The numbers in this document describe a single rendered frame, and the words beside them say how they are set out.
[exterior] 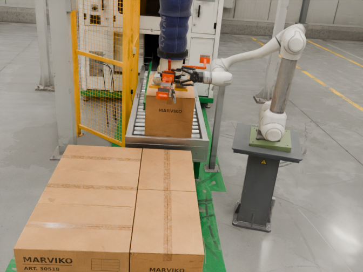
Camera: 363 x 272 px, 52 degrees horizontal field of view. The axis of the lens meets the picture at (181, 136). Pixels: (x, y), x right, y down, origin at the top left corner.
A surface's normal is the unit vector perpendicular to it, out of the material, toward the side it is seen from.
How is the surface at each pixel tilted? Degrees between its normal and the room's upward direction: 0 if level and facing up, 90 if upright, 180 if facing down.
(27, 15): 90
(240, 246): 0
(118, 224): 0
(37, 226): 0
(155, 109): 90
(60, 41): 90
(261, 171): 90
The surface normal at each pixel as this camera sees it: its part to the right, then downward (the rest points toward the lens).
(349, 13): 0.14, 0.44
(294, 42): -0.11, 0.35
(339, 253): 0.07, -0.90
